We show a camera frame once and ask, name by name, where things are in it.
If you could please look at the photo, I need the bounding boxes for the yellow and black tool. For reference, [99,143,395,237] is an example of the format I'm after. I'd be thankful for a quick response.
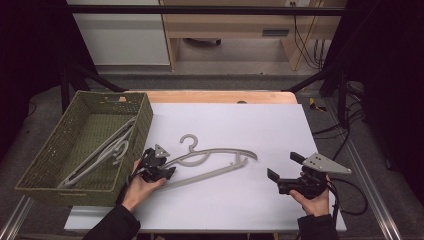
[307,97,328,113]

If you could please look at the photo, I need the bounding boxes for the person's right hand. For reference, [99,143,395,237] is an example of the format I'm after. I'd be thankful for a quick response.
[288,175,333,218]

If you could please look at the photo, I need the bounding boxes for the black floor cables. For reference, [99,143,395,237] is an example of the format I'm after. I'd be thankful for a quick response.
[312,83,368,162]

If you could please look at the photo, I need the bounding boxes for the aluminium rail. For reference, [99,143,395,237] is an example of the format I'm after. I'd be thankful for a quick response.
[324,99,405,240]
[0,195,35,240]

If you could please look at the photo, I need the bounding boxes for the white table cover sheet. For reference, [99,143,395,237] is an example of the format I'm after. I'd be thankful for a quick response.
[64,102,348,234]

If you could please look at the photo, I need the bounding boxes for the person's left hand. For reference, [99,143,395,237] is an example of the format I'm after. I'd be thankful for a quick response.
[121,159,167,214]

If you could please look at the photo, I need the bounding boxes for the hanging black and yellow cables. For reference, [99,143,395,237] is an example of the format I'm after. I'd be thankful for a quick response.
[290,1,327,70]

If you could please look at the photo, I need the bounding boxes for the white cabinet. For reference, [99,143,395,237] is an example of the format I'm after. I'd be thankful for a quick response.
[65,0,171,66]

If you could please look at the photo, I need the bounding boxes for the black horizontal frame bar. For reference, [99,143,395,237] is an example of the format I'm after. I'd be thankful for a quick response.
[43,4,348,17]

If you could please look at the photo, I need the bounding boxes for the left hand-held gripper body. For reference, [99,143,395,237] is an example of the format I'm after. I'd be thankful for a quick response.
[137,143,171,184]

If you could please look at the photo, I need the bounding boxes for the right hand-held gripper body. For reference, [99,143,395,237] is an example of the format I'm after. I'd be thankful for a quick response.
[276,152,353,201]

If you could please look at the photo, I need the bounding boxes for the black curtain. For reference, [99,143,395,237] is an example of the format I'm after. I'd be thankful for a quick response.
[324,0,424,204]
[0,0,78,158]

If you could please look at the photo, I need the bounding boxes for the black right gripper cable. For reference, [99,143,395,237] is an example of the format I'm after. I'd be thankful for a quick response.
[327,177,369,217]

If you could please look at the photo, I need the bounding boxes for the light wooden desk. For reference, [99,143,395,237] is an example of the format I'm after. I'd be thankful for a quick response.
[159,0,348,72]

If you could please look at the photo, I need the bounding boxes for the black metal stand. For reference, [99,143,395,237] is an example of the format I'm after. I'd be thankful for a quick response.
[59,62,128,113]
[282,63,352,128]

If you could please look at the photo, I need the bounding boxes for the green woven basket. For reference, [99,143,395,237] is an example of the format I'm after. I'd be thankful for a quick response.
[14,90,155,208]

